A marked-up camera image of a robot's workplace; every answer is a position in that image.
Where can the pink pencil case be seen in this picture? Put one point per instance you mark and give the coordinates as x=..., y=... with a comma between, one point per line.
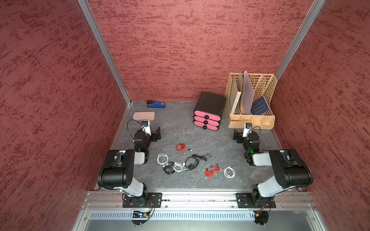
x=144, y=116

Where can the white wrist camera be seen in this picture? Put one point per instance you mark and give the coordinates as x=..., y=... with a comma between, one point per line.
x=247, y=130
x=146, y=127

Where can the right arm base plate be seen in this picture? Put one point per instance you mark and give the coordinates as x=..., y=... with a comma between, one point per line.
x=254, y=201

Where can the left aluminium corner post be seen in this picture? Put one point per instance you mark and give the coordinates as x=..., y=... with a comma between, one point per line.
x=87, y=11

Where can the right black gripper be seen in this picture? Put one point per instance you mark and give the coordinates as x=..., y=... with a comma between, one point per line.
x=238, y=135

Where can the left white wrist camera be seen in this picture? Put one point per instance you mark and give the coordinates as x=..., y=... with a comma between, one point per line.
x=146, y=127

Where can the translucent plastic folder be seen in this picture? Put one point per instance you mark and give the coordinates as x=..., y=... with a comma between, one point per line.
x=247, y=95

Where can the dark blue notebook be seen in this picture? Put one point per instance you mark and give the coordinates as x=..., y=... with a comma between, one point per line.
x=260, y=106

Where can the black earphones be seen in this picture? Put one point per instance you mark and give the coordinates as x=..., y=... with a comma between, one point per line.
x=193, y=161
x=168, y=168

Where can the blue black stapler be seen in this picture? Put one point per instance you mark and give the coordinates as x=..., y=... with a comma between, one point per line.
x=155, y=104

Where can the red earphones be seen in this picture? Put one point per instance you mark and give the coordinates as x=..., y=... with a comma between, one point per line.
x=181, y=147
x=212, y=170

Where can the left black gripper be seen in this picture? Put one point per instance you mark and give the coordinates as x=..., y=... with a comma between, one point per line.
x=154, y=135

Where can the white perforated cable tray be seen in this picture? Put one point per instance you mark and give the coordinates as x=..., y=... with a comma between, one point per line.
x=173, y=215

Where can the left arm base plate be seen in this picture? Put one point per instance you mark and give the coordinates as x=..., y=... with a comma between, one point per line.
x=149, y=200

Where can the black pink drawer cabinet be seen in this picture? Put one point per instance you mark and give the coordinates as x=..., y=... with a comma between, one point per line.
x=211, y=103

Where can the beige file organizer rack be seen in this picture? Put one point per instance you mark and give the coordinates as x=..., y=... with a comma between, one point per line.
x=263, y=85

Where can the aluminium mounting rail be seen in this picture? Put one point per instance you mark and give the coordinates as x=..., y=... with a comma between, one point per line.
x=200, y=199

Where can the black earphones left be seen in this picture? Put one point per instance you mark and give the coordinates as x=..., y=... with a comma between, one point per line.
x=168, y=168

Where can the black earphones right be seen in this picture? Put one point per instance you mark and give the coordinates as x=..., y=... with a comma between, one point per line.
x=193, y=161

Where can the aluminium corner post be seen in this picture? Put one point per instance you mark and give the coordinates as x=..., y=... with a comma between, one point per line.
x=87, y=11
x=300, y=35

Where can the pink bottom drawer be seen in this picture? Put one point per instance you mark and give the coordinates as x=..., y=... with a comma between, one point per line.
x=205, y=126

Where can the beige cardboard folder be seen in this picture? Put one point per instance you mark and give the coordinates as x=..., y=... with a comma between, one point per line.
x=235, y=92

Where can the right aluminium corner post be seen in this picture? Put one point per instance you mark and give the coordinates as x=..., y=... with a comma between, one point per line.
x=300, y=35

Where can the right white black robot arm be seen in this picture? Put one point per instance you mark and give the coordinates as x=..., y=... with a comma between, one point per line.
x=290, y=170

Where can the pink top drawer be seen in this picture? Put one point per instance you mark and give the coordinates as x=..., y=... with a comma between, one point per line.
x=207, y=115

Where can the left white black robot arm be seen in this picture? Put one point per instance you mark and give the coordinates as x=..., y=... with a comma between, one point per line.
x=117, y=172

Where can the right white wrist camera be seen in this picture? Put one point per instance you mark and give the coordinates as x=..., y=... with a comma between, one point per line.
x=247, y=130

